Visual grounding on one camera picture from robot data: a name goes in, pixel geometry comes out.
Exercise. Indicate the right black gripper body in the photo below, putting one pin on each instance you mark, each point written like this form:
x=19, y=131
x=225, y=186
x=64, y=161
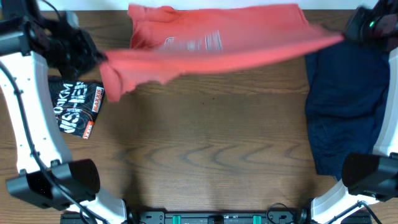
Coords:
x=367, y=29

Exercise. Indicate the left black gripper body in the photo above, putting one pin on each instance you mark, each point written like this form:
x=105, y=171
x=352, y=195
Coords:
x=87, y=51

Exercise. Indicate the red soccer t-shirt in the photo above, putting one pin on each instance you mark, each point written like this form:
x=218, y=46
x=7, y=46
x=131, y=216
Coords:
x=167, y=43

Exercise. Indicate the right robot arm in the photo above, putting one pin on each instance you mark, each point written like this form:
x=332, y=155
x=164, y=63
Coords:
x=366, y=178

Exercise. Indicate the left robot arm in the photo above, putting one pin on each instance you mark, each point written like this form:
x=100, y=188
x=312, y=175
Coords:
x=48, y=175

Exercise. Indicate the black printed folded shirt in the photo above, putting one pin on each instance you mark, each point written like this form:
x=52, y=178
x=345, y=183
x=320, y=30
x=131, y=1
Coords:
x=76, y=104

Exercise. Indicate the navy blue shirt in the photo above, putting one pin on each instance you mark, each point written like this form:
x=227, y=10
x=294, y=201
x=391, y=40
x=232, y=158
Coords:
x=346, y=102

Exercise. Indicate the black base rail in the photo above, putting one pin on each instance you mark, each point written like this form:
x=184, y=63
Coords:
x=272, y=215

